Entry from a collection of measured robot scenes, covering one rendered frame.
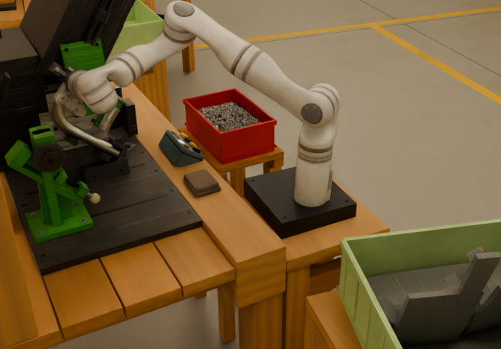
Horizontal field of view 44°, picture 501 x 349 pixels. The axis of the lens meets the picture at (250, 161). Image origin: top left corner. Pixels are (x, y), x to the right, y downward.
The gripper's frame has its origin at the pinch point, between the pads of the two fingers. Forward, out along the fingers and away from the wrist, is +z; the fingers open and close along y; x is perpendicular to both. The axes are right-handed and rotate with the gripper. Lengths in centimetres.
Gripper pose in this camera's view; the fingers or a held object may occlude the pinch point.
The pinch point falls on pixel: (71, 80)
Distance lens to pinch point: 182.8
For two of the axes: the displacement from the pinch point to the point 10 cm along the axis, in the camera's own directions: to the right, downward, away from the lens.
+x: -5.4, 8.4, -0.9
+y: -7.1, -5.1, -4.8
